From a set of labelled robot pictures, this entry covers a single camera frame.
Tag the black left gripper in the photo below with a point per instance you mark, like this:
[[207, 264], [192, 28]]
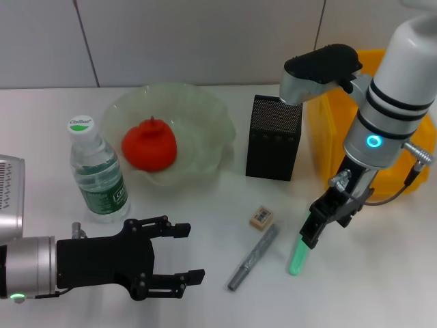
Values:
[[102, 261]]

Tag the clear water bottle green label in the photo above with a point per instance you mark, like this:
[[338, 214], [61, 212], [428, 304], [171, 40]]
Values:
[[99, 177]]

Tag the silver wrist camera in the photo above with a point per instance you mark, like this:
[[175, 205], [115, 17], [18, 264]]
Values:
[[317, 75], [10, 198]]

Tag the pale green glass fruit plate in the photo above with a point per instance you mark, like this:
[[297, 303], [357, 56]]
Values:
[[205, 130]]

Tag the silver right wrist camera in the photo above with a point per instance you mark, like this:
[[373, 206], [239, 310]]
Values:
[[317, 75]]

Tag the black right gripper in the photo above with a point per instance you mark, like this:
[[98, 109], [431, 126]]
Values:
[[355, 184]]

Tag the mint green retractable pen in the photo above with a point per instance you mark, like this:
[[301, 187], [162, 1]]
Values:
[[297, 263]]

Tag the yellow plastic bin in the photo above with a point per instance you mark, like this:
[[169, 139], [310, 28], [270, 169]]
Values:
[[321, 136]]

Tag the grey marker pen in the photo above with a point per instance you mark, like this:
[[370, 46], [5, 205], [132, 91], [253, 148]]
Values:
[[254, 256]]

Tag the beige eraser with barcode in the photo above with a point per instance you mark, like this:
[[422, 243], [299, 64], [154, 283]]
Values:
[[261, 216]]

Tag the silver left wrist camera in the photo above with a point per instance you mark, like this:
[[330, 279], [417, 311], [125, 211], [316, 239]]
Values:
[[10, 198]]

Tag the black mesh pen holder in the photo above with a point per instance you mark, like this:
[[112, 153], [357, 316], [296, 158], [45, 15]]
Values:
[[269, 150]]

